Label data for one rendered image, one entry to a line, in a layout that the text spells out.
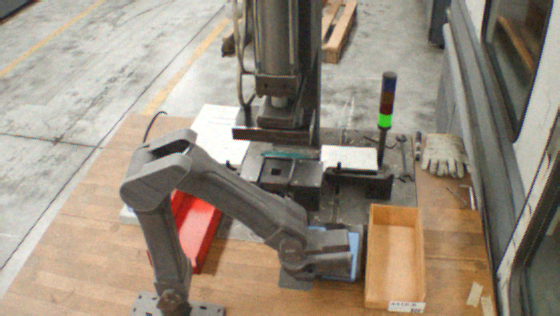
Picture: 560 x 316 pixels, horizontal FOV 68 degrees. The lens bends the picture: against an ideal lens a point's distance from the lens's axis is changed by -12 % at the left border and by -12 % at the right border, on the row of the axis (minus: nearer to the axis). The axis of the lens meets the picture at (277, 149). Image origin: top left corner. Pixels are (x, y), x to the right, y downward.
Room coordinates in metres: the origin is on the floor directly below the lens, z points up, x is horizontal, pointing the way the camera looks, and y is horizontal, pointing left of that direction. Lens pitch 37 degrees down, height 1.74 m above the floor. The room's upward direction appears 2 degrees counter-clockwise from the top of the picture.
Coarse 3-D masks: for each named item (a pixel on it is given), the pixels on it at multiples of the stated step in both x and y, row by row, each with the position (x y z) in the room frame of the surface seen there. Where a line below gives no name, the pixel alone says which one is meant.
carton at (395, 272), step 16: (384, 208) 0.78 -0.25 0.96; (400, 208) 0.77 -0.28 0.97; (416, 208) 0.76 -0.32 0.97; (368, 224) 0.78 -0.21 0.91; (384, 224) 0.78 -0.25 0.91; (400, 224) 0.77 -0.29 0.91; (416, 224) 0.75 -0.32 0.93; (368, 240) 0.68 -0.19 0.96; (384, 240) 0.73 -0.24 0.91; (400, 240) 0.72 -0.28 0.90; (416, 240) 0.70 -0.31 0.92; (368, 256) 0.63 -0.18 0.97; (384, 256) 0.68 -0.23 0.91; (400, 256) 0.67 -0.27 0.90; (416, 256) 0.66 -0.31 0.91; (368, 272) 0.58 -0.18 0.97; (384, 272) 0.63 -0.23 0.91; (400, 272) 0.63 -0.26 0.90; (416, 272) 0.62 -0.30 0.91; (368, 288) 0.54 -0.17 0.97; (384, 288) 0.59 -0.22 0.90; (400, 288) 0.58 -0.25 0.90; (416, 288) 0.58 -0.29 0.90; (368, 304) 0.54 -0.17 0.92; (384, 304) 0.53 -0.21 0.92; (400, 304) 0.53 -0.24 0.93; (416, 304) 0.52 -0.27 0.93
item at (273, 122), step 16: (304, 80) 1.02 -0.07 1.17; (272, 96) 0.90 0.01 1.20; (240, 112) 0.94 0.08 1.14; (256, 112) 0.94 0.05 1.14; (272, 112) 0.87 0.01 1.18; (288, 112) 0.87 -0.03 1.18; (304, 112) 0.93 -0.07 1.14; (240, 128) 0.87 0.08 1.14; (256, 128) 0.87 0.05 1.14; (272, 128) 0.87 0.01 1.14; (288, 128) 0.86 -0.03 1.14; (304, 128) 0.86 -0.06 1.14; (304, 144) 0.84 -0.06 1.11
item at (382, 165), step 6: (384, 72) 1.01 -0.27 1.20; (390, 72) 1.01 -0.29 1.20; (390, 78) 0.99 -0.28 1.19; (396, 78) 0.99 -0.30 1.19; (378, 126) 1.00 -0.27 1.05; (384, 126) 0.99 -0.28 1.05; (390, 126) 0.99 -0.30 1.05; (384, 132) 0.99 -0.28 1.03; (384, 138) 0.99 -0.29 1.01; (378, 144) 1.01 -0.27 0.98; (384, 144) 1.00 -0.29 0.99; (378, 150) 1.00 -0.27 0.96; (384, 150) 1.00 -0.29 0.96; (378, 156) 1.00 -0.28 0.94; (378, 162) 1.00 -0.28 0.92; (384, 162) 1.02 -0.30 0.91; (378, 168) 0.99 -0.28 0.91; (384, 168) 0.99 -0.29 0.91
